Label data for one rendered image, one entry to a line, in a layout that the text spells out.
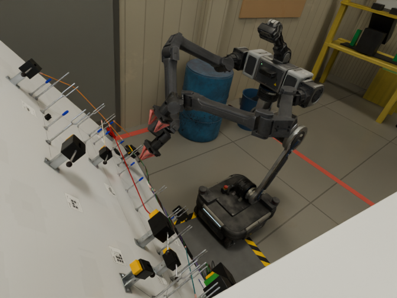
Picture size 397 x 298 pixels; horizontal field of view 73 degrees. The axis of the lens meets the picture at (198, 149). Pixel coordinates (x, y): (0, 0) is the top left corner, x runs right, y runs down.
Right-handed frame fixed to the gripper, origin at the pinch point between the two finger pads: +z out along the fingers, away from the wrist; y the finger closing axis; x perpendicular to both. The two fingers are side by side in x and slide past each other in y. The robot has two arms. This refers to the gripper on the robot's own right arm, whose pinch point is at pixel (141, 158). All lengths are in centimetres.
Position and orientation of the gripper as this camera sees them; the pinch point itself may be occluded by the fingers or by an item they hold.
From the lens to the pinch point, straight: 149.0
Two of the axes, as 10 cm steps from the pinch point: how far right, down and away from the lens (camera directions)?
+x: 3.7, 2.4, 9.0
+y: 5.7, 7.0, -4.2
